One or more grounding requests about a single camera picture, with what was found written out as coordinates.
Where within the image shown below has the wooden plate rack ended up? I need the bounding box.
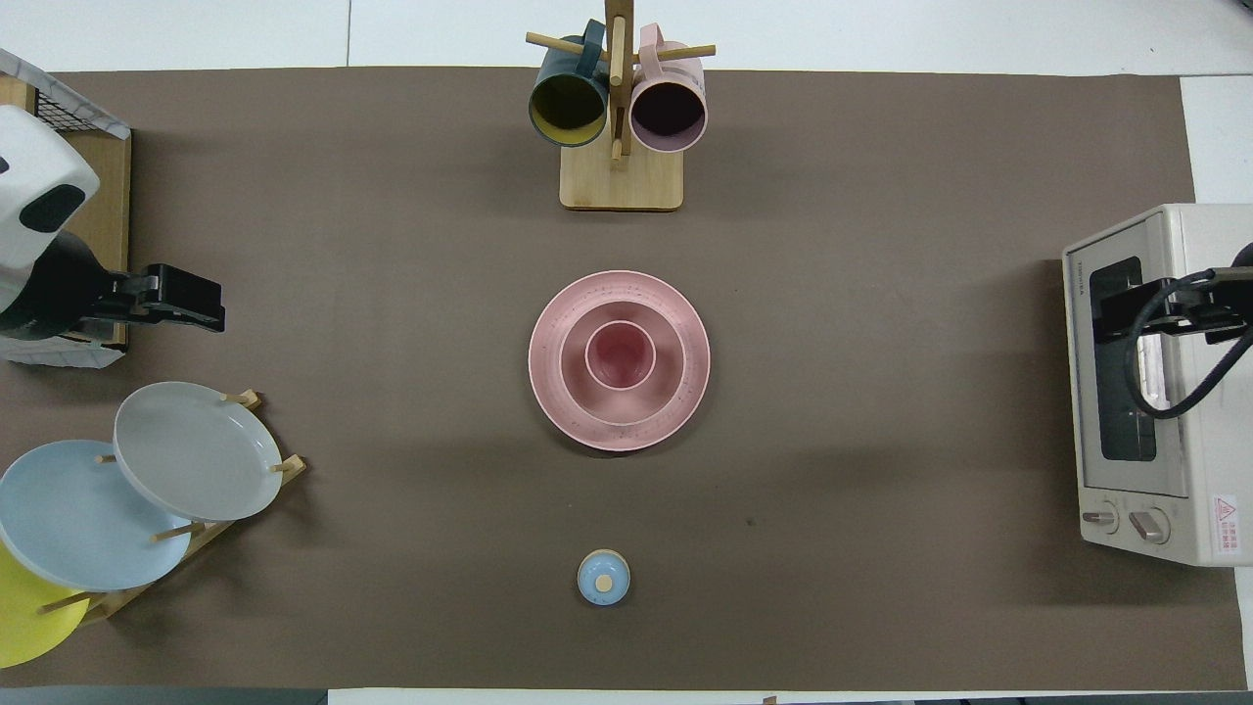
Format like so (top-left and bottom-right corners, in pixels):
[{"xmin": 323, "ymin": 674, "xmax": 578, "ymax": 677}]
[{"xmin": 39, "ymin": 390, "xmax": 307, "ymax": 628}]

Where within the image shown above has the pink speckled plate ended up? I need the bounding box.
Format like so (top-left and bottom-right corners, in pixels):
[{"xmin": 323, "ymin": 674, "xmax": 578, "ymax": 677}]
[{"xmin": 529, "ymin": 270, "xmax": 712, "ymax": 452}]

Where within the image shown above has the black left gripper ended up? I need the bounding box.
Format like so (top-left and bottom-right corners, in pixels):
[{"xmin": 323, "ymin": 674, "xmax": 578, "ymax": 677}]
[{"xmin": 73, "ymin": 264, "xmax": 227, "ymax": 335}]

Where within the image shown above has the grey plate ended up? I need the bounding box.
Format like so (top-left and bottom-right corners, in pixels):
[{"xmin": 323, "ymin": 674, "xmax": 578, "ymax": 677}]
[{"xmin": 114, "ymin": 382, "xmax": 284, "ymax": 522}]

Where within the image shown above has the cream toaster oven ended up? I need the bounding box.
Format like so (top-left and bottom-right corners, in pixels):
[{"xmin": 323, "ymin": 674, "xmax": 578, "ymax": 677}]
[{"xmin": 1062, "ymin": 204, "xmax": 1253, "ymax": 568}]

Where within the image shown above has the blue lid with wooden knob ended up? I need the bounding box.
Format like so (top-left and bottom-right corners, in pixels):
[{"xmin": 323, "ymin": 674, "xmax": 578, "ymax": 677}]
[{"xmin": 577, "ymin": 549, "xmax": 631, "ymax": 607}]

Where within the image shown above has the light pink mug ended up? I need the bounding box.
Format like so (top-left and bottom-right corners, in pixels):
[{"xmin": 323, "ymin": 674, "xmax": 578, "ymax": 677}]
[{"xmin": 629, "ymin": 23, "xmax": 708, "ymax": 154}]

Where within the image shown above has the yellow plate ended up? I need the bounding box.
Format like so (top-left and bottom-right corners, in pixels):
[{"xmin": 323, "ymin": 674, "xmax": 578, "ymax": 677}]
[{"xmin": 0, "ymin": 543, "xmax": 91, "ymax": 670}]

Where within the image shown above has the pink bowl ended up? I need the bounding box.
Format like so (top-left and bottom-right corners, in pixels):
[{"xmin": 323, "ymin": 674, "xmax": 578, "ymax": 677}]
[{"xmin": 559, "ymin": 300, "xmax": 687, "ymax": 427}]

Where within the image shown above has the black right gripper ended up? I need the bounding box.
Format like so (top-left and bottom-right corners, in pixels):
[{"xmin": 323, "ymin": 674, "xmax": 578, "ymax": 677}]
[{"xmin": 1091, "ymin": 266, "xmax": 1253, "ymax": 345}]

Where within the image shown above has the light blue plate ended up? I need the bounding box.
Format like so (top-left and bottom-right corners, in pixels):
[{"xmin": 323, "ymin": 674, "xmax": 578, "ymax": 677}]
[{"xmin": 0, "ymin": 440, "xmax": 193, "ymax": 592}]

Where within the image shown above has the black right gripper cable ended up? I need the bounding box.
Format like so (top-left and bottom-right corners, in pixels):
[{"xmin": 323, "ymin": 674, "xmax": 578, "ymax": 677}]
[{"xmin": 1123, "ymin": 269, "xmax": 1253, "ymax": 421}]

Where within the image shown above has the dark teal mug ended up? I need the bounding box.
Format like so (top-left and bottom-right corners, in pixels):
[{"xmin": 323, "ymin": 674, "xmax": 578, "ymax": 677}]
[{"xmin": 529, "ymin": 20, "xmax": 610, "ymax": 148}]

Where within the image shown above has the brown table mat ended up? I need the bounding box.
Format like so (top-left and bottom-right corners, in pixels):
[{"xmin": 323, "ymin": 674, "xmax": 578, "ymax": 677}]
[{"xmin": 0, "ymin": 67, "xmax": 1249, "ymax": 691}]

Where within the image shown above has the pink handleless cup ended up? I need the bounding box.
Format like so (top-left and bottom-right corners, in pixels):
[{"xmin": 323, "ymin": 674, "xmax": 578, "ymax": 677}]
[{"xmin": 584, "ymin": 320, "xmax": 658, "ymax": 392}]

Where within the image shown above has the wooden mug tree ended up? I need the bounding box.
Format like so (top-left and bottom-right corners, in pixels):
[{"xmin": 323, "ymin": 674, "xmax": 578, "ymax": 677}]
[{"xmin": 526, "ymin": 0, "xmax": 717, "ymax": 212}]

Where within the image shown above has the wooden shelf with wire basket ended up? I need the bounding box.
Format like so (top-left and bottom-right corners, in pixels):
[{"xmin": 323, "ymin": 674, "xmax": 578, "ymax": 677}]
[{"xmin": 0, "ymin": 49, "xmax": 132, "ymax": 368}]

